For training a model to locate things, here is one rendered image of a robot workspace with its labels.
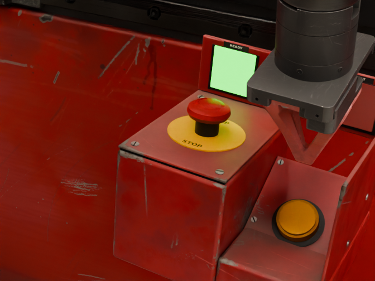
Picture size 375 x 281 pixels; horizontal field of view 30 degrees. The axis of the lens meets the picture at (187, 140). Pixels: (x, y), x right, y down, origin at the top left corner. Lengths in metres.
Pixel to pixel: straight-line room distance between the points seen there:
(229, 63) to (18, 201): 0.54
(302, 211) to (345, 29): 0.21
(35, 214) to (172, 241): 0.54
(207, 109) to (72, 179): 0.48
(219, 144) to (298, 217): 0.10
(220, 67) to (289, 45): 0.22
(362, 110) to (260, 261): 0.17
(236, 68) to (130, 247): 0.20
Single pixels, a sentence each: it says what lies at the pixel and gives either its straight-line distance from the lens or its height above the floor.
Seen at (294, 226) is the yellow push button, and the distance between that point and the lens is 0.63.
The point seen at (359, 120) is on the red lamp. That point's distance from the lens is 0.67.
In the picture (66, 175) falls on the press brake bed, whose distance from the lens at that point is 1.07.
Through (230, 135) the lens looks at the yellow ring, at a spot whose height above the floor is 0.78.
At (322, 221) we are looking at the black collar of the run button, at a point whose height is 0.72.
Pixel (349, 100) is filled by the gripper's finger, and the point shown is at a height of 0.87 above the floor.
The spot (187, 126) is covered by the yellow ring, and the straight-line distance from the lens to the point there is 0.65.
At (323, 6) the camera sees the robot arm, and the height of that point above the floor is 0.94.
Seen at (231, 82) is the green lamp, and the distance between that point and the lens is 0.71.
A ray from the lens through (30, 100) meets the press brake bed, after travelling 1.04.
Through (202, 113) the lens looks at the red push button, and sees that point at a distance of 0.61.
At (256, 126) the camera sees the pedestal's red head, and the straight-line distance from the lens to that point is 0.66.
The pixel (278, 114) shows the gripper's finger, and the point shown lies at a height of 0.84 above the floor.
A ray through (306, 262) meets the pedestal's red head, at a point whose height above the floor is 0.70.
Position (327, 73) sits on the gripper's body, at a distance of 0.50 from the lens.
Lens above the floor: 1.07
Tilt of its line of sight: 27 degrees down
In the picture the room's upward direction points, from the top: 6 degrees clockwise
